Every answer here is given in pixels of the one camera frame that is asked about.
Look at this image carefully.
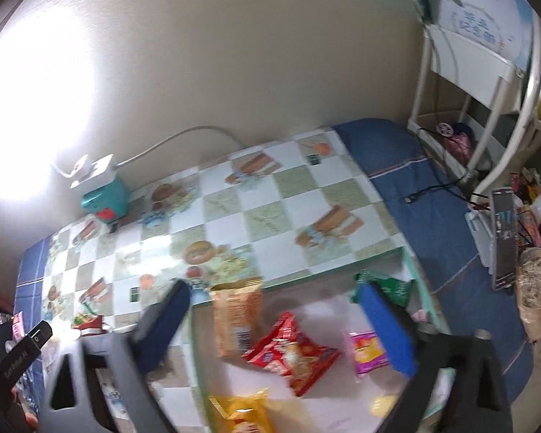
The checkered printed tablecloth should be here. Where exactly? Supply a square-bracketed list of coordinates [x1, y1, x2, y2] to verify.
[13, 128, 406, 433]

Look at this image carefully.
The red cartoon snack packet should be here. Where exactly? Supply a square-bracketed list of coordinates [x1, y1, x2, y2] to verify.
[242, 311, 340, 397]

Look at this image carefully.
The pink snack packet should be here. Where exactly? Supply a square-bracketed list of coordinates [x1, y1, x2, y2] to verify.
[345, 330, 391, 376]

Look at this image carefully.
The small teal box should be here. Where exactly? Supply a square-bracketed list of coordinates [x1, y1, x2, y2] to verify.
[81, 176, 129, 225]

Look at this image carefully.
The white phone stand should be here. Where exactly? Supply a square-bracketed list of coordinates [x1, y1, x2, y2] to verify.
[465, 210, 497, 276]

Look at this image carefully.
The clear bag of bread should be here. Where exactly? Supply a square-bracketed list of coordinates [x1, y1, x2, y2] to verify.
[516, 247, 541, 341]

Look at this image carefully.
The white power cable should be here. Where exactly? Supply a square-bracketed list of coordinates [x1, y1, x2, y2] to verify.
[117, 125, 248, 167]

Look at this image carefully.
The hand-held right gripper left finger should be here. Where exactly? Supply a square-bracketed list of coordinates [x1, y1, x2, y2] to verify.
[38, 280, 192, 433]

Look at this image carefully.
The teal cardboard box tray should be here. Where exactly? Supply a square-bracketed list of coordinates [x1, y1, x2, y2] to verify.
[192, 248, 452, 433]

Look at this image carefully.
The white paper sign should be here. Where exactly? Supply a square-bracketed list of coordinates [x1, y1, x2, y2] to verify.
[437, 0, 539, 68]

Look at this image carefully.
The blue cloth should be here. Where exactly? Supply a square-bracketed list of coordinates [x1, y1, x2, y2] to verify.
[13, 118, 535, 416]

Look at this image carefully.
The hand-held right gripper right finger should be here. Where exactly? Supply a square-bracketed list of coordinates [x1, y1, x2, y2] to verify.
[358, 282, 515, 433]

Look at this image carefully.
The tan biscuit packet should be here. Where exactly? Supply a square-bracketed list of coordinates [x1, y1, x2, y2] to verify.
[210, 277, 264, 357]

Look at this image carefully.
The yellow snack packet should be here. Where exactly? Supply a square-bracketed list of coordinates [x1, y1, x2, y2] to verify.
[208, 388, 276, 433]

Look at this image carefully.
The pink cloth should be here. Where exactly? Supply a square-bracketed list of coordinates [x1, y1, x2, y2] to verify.
[444, 123, 475, 167]

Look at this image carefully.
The green snack packet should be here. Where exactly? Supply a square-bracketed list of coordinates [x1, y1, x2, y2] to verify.
[349, 270, 415, 312]

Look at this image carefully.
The white metal rack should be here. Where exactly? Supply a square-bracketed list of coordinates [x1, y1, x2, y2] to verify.
[408, 22, 526, 181]

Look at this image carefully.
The white power strip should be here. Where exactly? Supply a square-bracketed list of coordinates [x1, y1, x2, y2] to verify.
[70, 153, 118, 190]

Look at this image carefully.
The white lattice frame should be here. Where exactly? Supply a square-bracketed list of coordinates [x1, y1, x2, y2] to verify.
[473, 9, 541, 199]

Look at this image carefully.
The white desk lamp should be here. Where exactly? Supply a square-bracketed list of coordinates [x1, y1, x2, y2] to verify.
[0, 4, 100, 204]

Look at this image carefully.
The black cable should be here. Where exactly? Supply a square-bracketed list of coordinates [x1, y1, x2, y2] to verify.
[403, 126, 479, 204]

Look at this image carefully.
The black smartphone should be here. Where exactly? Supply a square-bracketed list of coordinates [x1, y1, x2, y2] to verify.
[491, 187, 520, 290]

